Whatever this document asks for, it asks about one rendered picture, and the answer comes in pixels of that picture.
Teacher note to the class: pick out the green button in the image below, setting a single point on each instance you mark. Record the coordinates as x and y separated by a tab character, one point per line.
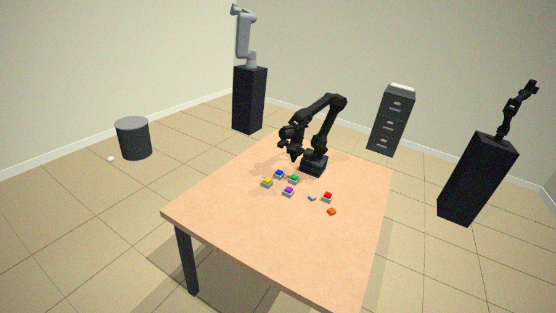
293	180

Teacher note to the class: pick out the yellow button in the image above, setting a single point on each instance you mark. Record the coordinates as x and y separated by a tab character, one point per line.
266	183

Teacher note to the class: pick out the purple button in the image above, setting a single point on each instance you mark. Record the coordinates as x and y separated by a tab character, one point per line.
288	192

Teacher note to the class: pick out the red button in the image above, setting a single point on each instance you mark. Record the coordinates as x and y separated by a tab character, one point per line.
327	197

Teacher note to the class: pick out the blue button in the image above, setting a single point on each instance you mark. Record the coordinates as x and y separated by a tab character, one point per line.
278	174

